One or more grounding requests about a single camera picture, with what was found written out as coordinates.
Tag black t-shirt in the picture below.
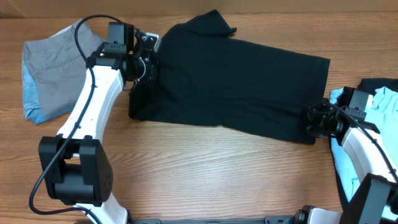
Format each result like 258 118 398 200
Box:
129 11 330 144

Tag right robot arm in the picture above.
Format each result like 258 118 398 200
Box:
286 86 397 223

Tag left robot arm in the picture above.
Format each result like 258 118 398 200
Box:
29 19 161 223

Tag black garment under pile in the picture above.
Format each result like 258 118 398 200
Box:
330 78 397 209

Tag light blue t-shirt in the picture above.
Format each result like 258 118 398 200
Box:
328 86 398 222

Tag grey folded shorts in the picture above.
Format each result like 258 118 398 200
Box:
22 23 86 116

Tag blue denim folded garment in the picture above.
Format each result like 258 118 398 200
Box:
21 55 73 124

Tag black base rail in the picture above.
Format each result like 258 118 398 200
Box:
128 215 294 224

